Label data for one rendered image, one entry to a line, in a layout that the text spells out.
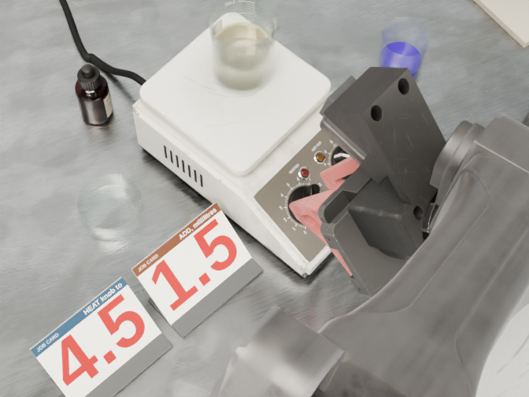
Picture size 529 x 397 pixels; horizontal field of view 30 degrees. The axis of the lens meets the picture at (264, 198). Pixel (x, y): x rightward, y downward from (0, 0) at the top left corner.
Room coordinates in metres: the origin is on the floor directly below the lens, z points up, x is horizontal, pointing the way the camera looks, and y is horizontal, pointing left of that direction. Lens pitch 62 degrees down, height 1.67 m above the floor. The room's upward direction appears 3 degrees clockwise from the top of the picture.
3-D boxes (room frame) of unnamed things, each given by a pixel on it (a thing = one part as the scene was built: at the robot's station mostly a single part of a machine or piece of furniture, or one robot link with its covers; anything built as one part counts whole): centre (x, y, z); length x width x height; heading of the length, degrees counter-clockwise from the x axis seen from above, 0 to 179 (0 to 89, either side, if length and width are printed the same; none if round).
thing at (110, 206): (0.39, 0.13, 0.91); 0.06 x 0.06 x 0.02
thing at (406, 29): (0.55, -0.12, 0.93); 0.04 x 0.04 x 0.06
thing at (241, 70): (0.48, 0.02, 1.02); 0.06 x 0.05 x 0.08; 90
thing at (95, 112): (0.49, 0.16, 0.93); 0.03 x 0.03 x 0.07
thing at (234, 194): (0.45, 0.01, 0.94); 0.22 x 0.13 x 0.08; 51
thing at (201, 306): (0.33, 0.05, 0.92); 0.09 x 0.06 x 0.04; 135
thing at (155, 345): (0.26, 0.12, 0.92); 0.09 x 0.06 x 0.04; 135
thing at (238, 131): (0.47, 0.03, 0.98); 0.12 x 0.12 x 0.01; 51
